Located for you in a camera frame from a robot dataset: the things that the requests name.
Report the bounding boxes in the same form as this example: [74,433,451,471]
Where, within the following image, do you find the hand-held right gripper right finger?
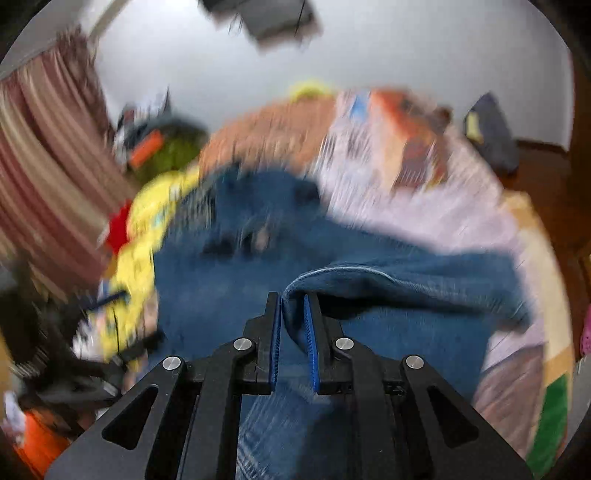
[302,292,535,480]

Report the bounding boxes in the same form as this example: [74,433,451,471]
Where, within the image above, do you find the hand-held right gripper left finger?
[45,291,283,480]

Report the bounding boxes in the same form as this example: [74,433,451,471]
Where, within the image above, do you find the blue denim jeans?
[152,168,532,480]

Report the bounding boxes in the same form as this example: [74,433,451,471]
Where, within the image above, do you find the yellow printed cloth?
[78,168,204,370]

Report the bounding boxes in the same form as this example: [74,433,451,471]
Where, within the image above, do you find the red cloth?
[98,203,136,254]

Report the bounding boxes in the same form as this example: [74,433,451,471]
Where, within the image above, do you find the pale printed blanket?
[314,88,550,453]

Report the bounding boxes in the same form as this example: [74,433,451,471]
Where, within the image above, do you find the orange-brown blanket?
[198,97,338,178]

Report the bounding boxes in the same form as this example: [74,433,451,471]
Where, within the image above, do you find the striped brown curtain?
[0,32,134,296]

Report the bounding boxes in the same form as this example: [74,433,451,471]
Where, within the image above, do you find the green bag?
[124,117,211,183]

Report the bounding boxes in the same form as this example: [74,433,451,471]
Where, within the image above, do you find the beige and green bed sheet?
[501,191,575,474]

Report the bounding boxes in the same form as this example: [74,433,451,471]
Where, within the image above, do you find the dark grey bag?
[464,92,520,176]

